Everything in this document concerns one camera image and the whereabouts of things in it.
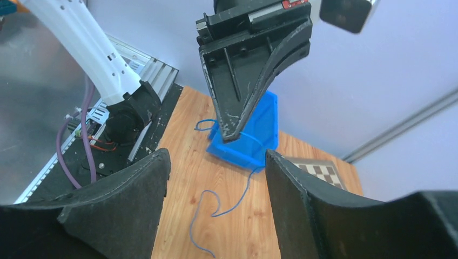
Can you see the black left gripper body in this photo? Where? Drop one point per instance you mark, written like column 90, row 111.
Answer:
column 232, row 17

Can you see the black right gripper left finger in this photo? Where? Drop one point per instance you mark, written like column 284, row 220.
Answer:
column 115, row 217

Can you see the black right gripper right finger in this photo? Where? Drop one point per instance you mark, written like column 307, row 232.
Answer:
column 314, row 219

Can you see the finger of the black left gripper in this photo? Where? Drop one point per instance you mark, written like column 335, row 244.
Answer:
column 294, row 47
column 238, row 74

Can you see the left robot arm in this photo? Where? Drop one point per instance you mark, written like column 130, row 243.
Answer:
column 132, row 102

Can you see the wooden chessboard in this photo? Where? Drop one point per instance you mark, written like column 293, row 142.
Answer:
column 323, row 169

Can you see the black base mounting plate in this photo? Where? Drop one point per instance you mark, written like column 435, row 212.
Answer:
column 109, row 156

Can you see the blue plastic bin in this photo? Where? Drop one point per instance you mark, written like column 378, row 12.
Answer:
column 260, row 134

